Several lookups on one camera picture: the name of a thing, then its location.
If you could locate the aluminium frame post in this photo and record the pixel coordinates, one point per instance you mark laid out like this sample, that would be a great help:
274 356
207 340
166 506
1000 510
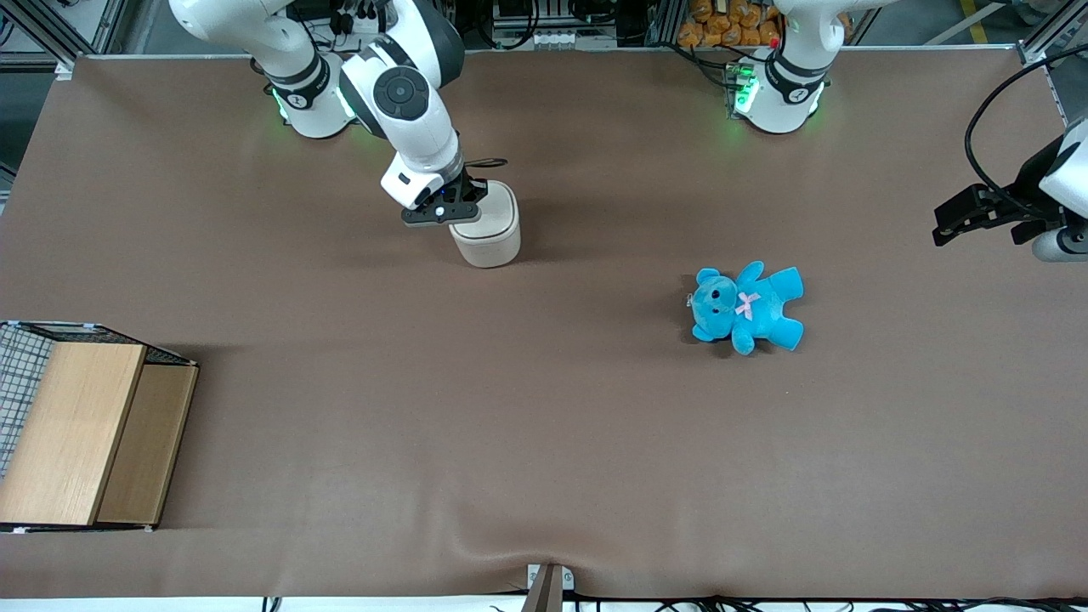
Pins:
1050 34
47 34

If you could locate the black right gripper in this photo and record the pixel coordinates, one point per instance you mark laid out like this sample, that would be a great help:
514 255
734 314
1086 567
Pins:
470 188

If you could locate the brown table cover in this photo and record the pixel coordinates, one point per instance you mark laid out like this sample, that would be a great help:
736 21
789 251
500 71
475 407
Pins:
544 425

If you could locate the light wooden board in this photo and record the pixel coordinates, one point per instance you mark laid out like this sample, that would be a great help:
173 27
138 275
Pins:
72 433

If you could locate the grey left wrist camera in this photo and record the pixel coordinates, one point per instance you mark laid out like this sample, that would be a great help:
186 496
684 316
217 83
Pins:
1062 245

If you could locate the blue teddy bear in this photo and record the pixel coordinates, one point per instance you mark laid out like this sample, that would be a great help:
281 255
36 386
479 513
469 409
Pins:
756 306

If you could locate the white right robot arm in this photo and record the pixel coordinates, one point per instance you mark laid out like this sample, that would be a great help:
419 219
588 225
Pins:
408 102

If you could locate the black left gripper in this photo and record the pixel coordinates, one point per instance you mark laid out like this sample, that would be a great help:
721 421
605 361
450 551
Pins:
1019 206

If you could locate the grey metal mount bracket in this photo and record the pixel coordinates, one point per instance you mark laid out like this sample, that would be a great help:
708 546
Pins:
548 586

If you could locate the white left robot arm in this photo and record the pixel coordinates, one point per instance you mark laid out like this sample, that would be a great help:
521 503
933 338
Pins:
786 93

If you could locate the cream trash can lid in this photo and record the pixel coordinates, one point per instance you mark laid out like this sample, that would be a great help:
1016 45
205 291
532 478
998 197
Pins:
500 211

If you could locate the cream trash can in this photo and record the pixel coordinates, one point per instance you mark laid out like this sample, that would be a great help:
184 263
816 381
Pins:
489 248

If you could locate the dark wooden board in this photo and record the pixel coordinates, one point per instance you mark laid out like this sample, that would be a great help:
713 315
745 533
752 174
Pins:
140 450

